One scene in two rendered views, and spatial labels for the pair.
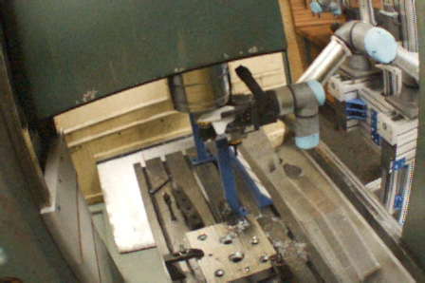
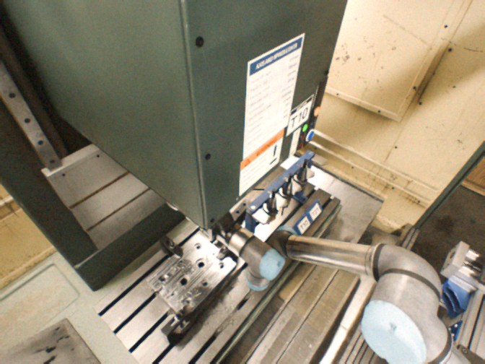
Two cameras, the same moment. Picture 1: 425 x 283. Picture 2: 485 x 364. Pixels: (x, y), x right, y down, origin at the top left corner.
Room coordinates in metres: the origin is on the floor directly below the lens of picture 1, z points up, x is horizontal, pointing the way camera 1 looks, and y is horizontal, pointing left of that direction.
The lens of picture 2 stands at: (0.75, -0.53, 2.13)
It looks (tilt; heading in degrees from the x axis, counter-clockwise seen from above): 48 degrees down; 48
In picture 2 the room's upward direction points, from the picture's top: 3 degrees clockwise
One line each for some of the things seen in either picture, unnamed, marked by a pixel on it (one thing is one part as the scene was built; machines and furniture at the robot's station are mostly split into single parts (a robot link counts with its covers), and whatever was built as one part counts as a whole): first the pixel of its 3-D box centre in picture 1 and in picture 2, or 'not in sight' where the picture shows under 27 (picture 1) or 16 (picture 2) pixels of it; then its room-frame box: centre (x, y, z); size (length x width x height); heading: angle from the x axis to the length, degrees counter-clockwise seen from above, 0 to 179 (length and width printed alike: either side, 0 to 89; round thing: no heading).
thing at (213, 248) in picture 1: (232, 254); (193, 274); (0.97, 0.00, 0.96); 0.29 x 0.23 x 0.05; 10
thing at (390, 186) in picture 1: (394, 143); not in sight; (1.62, -0.95, 0.79); 0.13 x 0.09 x 0.86; 10
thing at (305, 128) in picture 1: (304, 125); (261, 269); (1.08, -0.27, 1.30); 0.11 x 0.08 x 0.11; 14
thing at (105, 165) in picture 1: (194, 195); (281, 209); (1.65, 0.12, 0.75); 0.89 x 0.70 x 0.26; 100
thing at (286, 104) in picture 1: (280, 100); (241, 240); (1.05, -0.20, 1.41); 0.08 x 0.05 x 0.08; 10
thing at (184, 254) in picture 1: (184, 260); (172, 248); (0.96, 0.16, 0.97); 0.13 x 0.03 x 0.15; 100
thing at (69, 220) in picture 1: (82, 234); (125, 185); (0.93, 0.44, 1.16); 0.48 x 0.05 x 0.51; 10
